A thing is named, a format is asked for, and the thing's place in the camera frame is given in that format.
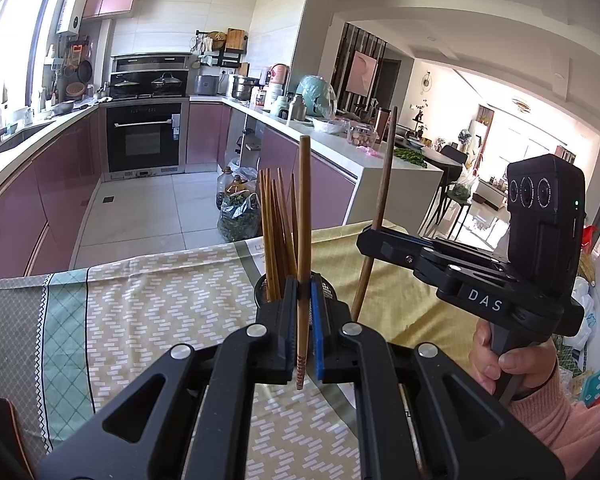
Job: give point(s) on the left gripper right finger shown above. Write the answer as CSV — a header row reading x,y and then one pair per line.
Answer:
x,y
418,414

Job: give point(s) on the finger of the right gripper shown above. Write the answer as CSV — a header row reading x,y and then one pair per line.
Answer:
x,y
395,247

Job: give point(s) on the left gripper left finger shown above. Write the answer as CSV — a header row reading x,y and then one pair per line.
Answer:
x,y
188,414

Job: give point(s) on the wooden chopstick red handle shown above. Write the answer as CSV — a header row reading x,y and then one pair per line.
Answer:
x,y
368,262

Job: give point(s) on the pink sleeve right forearm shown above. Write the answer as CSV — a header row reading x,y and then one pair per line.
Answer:
x,y
570,430

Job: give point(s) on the purple kitchen cabinets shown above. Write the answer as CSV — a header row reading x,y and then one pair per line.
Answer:
x,y
57,214

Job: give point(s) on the right hand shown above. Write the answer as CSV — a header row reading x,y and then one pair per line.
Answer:
x,y
535,365

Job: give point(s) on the yellow cloth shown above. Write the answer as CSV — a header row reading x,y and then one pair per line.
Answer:
x,y
401,308

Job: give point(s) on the chopstick in holder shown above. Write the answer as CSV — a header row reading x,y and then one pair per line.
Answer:
x,y
291,258
271,225
293,216
279,242
266,235

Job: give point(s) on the bag of greens on floor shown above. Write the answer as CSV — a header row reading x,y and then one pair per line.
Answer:
x,y
238,202

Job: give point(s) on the teal appliance on counter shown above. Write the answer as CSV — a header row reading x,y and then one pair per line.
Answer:
x,y
318,96

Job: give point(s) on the patterned beige tablecloth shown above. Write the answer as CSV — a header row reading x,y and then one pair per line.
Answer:
x,y
71,341

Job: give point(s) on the steel pot on counter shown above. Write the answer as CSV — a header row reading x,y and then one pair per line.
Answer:
x,y
241,87

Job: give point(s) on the built-in black oven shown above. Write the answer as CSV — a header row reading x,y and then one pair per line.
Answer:
x,y
147,115

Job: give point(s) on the white water heater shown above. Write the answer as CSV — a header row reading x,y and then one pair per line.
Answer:
x,y
70,17

